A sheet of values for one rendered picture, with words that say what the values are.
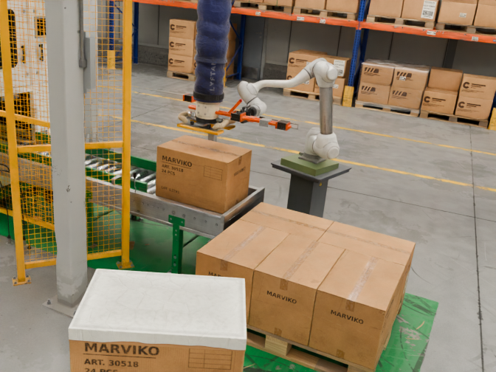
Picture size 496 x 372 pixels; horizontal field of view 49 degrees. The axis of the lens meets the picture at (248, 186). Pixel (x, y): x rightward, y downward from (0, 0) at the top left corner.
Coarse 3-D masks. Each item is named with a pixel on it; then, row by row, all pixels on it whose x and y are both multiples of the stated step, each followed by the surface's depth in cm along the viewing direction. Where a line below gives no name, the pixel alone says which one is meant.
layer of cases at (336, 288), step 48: (240, 240) 361; (288, 240) 367; (336, 240) 374; (384, 240) 381; (288, 288) 320; (336, 288) 314; (384, 288) 319; (288, 336) 330; (336, 336) 315; (384, 336) 324
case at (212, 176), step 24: (168, 144) 410; (192, 144) 416; (216, 144) 421; (168, 168) 405; (192, 168) 396; (216, 168) 387; (240, 168) 403; (168, 192) 412; (192, 192) 402; (216, 192) 393; (240, 192) 414
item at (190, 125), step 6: (180, 126) 397; (186, 126) 395; (192, 126) 394; (198, 126) 395; (204, 126) 396; (210, 126) 392; (204, 132) 390; (210, 132) 388; (216, 132) 386; (222, 132) 392
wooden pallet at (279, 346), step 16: (400, 304) 381; (256, 336) 351; (272, 336) 334; (272, 352) 338; (288, 352) 338; (304, 352) 340; (320, 352) 322; (320, 368) 327; (336, 368) 328; (352, 368) 316; (368, 368) 312
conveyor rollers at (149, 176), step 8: (48, 144) 515; (96, 160) 485; (104, 160) 483; (112, 160) 491; (96, 168) 462; (104, 168) 469; (112, 168) 466; (120, 168) 475; (136, 168) 481; (144, 176) 462; (152, 176) 458; (152, 184) 443; (152, 192) 429
